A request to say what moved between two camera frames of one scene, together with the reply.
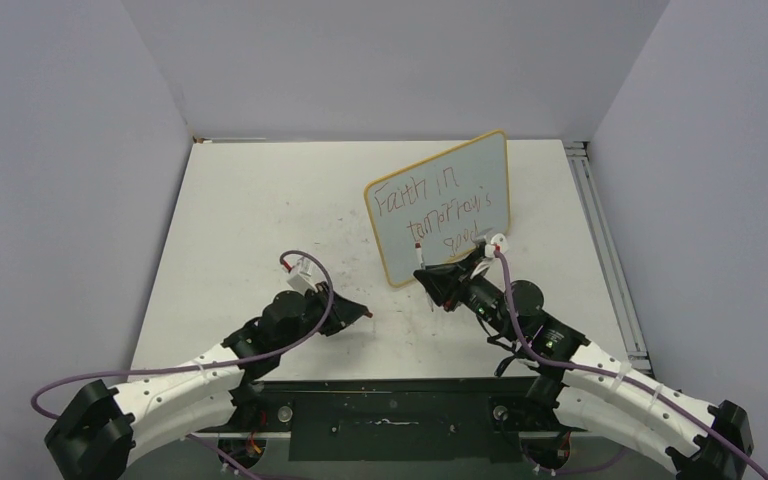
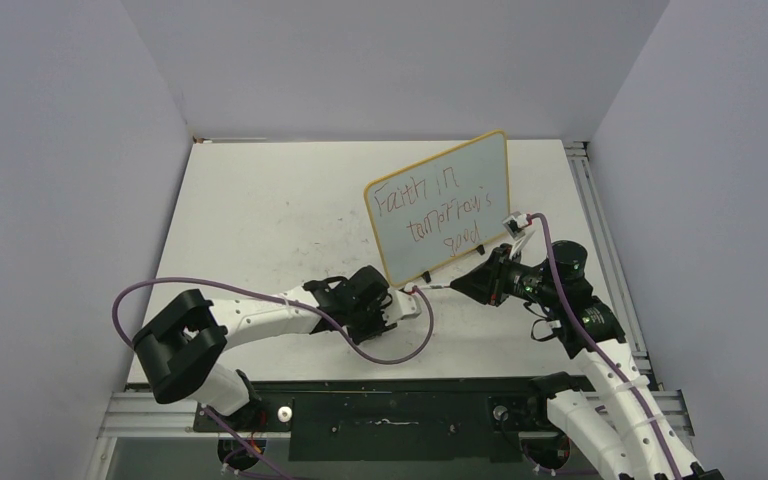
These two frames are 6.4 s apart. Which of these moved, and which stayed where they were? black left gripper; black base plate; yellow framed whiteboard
Moved: black left gripper
Stayed: yellow framed whiteboard; black base plate
